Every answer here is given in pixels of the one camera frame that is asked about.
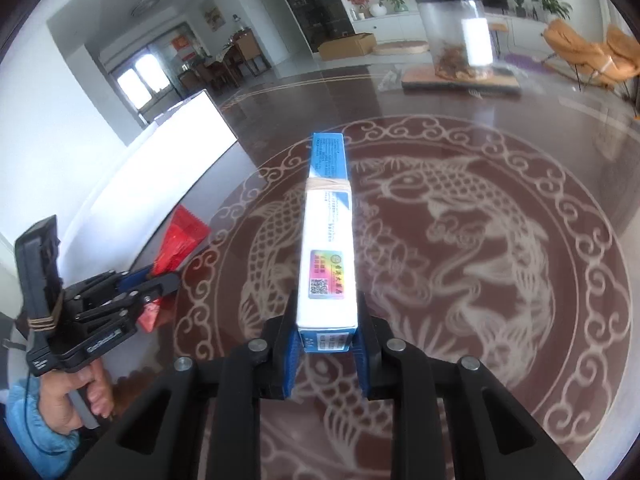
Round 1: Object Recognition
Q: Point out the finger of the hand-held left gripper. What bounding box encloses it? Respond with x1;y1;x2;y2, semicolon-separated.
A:
75;272;181;324
65;267;154;302

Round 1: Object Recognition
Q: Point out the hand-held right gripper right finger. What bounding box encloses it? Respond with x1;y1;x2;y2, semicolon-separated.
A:
352;290;586;480

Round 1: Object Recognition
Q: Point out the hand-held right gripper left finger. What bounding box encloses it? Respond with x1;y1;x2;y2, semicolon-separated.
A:
65;287;306;480

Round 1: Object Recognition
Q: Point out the red packet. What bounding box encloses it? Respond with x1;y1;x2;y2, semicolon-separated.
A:
137;205;211;332

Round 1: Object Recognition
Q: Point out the white medicine box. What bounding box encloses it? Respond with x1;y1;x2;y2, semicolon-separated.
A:
295;179;359;354

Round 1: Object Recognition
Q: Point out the beige rubber band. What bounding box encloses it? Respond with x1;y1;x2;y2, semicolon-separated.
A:
306;177;351;192

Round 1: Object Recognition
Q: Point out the blue medicine box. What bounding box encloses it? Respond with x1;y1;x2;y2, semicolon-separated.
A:
306;132;352;183

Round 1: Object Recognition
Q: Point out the person's left forearm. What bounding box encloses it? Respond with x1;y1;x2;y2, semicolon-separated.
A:
5;377;82;467

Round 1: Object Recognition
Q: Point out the person's left hand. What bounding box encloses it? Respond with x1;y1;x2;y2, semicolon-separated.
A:
39;362;115;436

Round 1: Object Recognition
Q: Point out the white backdrop board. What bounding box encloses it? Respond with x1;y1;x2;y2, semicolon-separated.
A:
0;89;239;286

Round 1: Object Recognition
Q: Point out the wooden dining table with chairs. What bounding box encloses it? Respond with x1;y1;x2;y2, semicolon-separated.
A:
179;30;272;92

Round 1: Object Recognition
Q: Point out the wooden tray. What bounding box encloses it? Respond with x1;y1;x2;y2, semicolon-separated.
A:
400;62;523;96

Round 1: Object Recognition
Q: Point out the cardboard box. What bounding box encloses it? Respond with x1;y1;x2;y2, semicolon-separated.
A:
318;32;377;62

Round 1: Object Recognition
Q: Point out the round woven cushion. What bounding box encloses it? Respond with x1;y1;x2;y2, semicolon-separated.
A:
374;40;431;57

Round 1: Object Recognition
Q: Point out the dark display cabinet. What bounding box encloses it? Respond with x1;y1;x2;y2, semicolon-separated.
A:
264;0;357;55

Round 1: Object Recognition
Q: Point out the white low cabinet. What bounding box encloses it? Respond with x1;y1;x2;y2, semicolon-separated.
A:
350;9;551;53

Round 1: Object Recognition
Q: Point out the purple mat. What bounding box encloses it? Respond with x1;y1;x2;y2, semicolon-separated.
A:
501;52;547;70

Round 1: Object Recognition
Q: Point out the clear plastic jar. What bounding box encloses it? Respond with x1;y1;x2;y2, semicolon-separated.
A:
416;0;494;81

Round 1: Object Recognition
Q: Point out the large leafy potted plant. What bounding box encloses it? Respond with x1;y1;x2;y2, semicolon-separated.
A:
529;0;573;22

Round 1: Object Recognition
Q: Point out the wall painting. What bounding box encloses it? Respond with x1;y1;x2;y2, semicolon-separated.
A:
200;0;224;31

